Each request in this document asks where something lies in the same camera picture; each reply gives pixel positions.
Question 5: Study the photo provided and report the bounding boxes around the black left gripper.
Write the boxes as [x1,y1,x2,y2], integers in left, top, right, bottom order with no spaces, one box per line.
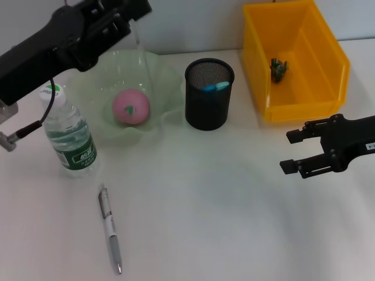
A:
[0,4,132,107]

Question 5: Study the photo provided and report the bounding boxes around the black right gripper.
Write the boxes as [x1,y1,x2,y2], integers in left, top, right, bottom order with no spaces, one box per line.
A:
[279,112,375,180]

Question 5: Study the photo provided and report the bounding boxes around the transparent plastic ruler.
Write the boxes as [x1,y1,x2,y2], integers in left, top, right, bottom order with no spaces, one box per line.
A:
[129,18,155,98]

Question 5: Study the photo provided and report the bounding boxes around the pink peach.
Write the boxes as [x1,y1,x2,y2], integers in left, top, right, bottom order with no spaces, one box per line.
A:
[112,88,152,127]

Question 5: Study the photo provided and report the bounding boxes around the green plastic wrapper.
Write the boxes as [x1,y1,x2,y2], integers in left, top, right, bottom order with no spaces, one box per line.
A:
[270,57,291,83]

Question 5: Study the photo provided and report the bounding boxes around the blue scissors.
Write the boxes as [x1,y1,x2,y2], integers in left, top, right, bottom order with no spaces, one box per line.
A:
[201,81,230,93]

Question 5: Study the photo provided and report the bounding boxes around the clear bottle with green label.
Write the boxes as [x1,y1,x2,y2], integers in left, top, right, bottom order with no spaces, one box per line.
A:
[39,83,100,179]

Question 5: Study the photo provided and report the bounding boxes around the green glass fruit plate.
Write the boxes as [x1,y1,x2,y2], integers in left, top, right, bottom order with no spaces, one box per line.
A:
[65,49,184,147]

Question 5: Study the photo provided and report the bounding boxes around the silver ballpoint pen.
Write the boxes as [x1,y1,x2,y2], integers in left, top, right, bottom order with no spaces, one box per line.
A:
[98,183,123,275]

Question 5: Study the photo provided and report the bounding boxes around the yellow plastic storage bin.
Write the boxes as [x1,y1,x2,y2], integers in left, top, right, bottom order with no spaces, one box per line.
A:
[241,0,351,123]

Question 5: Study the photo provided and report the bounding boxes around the black mesh cup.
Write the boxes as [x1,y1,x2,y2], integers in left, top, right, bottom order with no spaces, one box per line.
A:
[184,57,236,131]

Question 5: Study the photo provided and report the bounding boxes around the left gripper cable with connector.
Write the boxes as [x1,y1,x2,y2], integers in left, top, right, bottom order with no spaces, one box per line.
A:
[0,76,60,152]

